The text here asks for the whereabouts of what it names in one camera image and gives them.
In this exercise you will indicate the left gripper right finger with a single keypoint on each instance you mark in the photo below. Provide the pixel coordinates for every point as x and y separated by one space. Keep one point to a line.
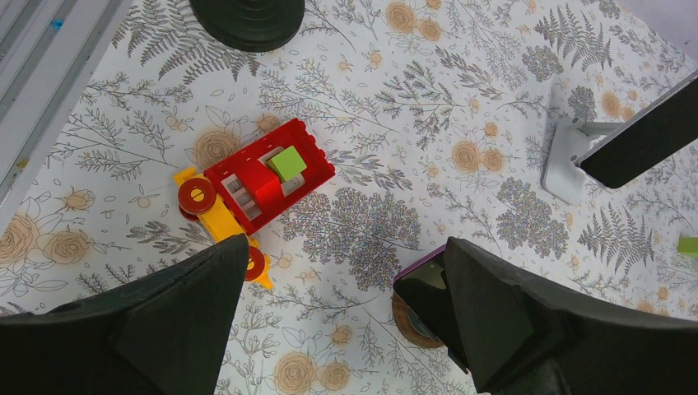
525 334

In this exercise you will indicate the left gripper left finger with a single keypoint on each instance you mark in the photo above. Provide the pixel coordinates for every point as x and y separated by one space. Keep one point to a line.
165 333

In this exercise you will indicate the wooden-base grey phone stand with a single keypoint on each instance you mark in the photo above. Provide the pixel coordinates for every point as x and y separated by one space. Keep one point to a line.
409 325

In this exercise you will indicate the purple-edged black phone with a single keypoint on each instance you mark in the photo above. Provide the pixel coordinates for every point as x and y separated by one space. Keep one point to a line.
423 287

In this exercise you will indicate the white phone stand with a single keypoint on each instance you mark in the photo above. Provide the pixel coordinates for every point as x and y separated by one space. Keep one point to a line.
562 177

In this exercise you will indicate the black phone on white stand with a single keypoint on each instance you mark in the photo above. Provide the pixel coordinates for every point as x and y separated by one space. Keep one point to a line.
649 137

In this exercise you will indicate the left black tripod stand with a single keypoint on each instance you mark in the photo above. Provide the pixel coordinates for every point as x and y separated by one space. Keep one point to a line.
254 26

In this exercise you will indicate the red yellow toy truck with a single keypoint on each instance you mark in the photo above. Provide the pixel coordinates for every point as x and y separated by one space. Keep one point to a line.
242 193

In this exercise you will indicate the green block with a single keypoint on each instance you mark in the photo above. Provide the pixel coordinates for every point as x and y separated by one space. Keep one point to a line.
688 246

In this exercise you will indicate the floral patterned mat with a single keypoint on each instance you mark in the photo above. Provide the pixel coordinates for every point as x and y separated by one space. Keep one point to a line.
437 116

